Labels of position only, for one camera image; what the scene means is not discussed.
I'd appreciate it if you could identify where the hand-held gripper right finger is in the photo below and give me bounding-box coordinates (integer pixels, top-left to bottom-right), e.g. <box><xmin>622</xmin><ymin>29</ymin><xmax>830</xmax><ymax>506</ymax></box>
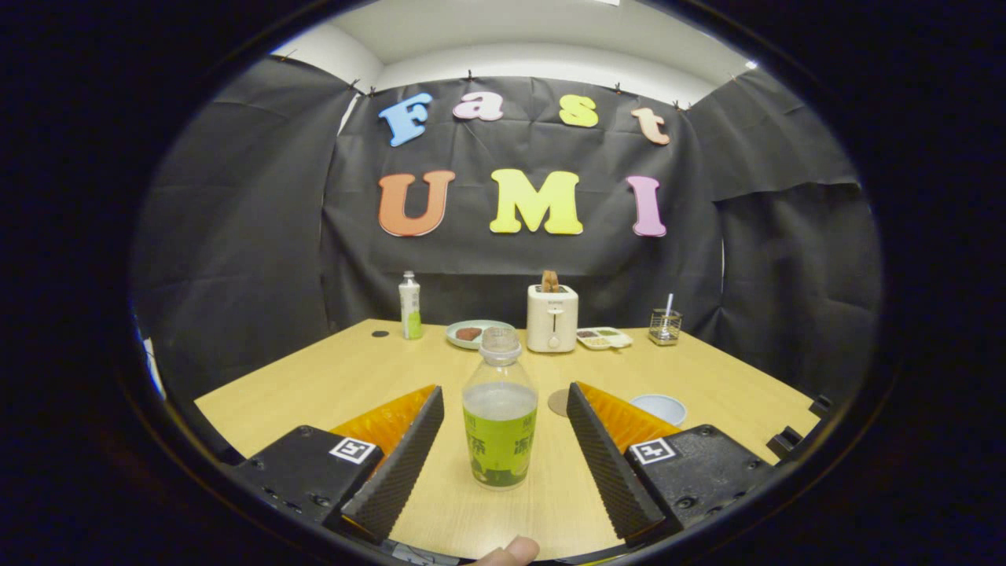
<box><xmin>566</xmin><ymin>381</ymin><xmax>776</xmax><ymax>544</ymax></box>

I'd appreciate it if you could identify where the black backdrop cloth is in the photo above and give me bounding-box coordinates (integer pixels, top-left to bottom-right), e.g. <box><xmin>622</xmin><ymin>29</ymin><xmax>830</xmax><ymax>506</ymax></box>
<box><xmin>132</xmin><ymin>55</ymin><xmax>883</xmax><ymax>465</ymax></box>

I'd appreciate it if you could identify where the wire mesh holder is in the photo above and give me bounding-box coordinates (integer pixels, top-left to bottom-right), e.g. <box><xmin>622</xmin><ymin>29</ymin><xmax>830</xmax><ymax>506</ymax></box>
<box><xmin>649</xmin><ymin>308</ymin><xmax>683</xmax><ymax>347</ymax></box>

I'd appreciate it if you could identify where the wooden table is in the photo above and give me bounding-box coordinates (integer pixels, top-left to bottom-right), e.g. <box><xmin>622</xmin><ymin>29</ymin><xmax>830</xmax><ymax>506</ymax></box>
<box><xmin>194</xmin><ymin>318</ymin><xmax>822</xmax><ymax>560</ymax></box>

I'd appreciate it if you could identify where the white divided snack tray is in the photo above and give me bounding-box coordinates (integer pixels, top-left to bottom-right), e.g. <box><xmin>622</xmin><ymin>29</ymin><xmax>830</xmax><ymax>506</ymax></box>
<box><xmin>576</xmin><ymin>326</ymin><xmax>633</xmax><ymax>351</ymax></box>

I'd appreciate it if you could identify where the white toaster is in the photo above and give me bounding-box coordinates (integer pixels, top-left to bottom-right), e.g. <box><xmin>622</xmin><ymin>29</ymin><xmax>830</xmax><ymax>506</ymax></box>
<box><xmin>527</xmin><ymin>284</ymin><xmax>579</xmax><ymax>354</ymax></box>

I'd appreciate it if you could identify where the capped white green bottle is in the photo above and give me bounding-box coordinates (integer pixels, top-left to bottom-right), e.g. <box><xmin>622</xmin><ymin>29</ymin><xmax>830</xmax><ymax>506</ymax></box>
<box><xmin>398</xmin><ymin>271</ymin><xmax>424</xmax><ymax>340</ymax></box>

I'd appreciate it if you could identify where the clear juice bottle green label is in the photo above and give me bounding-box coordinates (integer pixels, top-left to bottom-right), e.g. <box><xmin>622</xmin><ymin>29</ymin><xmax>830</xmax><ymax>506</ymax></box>
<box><xmin>462</xmin><ymin>326</ymin><xmax>540</xmax><ymax>491</ymax></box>

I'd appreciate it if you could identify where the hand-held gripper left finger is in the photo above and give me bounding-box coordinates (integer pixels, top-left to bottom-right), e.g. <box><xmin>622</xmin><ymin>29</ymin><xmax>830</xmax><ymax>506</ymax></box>
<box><xmin>228</xmin><ymin>384</ymin><xmax>446</xmax><ymax>545</ymax></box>

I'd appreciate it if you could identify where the pale green plate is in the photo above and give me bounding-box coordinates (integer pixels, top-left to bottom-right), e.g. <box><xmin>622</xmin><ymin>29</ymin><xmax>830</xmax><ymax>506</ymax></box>
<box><xmin>446</xmin><ymin>319</ymin><xmax>516</xmax><ymax>351</ymax></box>

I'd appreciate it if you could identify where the pale blue cup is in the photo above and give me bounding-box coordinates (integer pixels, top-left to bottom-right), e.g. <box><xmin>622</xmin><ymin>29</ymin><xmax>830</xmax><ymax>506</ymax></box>
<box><xmin>629</xmin><ymin>394</ymin><xmax>688</xmax><ymax>428</ymax></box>

